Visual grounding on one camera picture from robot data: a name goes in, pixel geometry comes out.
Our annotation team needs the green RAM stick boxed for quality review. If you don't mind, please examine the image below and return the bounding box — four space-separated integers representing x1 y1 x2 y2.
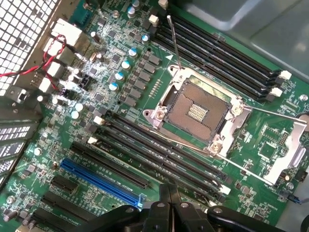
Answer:
93 115 232 195

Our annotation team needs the teal rear port connector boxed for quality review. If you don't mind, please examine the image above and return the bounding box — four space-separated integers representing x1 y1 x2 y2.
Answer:
73 0 96 26

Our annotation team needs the red black twisted wire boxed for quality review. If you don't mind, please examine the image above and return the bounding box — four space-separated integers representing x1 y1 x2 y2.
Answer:
0 34 68 90

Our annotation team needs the long black expansion slot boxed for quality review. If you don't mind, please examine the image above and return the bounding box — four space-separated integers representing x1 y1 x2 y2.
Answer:
70 141 150 190
40 193 102 222
31 209 83 232

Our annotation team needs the blue expansion slot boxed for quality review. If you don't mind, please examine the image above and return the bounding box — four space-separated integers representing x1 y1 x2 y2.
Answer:
59 158 144 207

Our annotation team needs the CPU socket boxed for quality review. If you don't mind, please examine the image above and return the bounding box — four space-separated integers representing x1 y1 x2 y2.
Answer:
143 65 253 160

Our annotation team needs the open PC case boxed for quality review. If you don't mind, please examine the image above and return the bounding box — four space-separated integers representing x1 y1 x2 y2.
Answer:
0 0 309 232

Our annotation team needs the short black expansion slot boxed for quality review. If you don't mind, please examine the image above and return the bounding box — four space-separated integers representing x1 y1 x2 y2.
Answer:
51 174 80 195

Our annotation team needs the silver socket cover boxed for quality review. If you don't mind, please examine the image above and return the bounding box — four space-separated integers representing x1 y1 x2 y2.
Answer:
214 102 309 188

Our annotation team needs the black RAM slot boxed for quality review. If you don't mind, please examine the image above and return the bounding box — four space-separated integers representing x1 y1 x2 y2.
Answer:
158 0 293 82
103 110 230 182
154 8 284 87
95 127 222 201
149 14 283 97
152 29 271 102
87 135 218 209

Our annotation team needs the thin metal locking lever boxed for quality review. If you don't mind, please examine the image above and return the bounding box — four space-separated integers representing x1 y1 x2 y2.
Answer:
166 14 184 71

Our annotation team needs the green Dell motherboard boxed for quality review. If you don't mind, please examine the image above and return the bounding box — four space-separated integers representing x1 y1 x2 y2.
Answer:
2 0 309 232

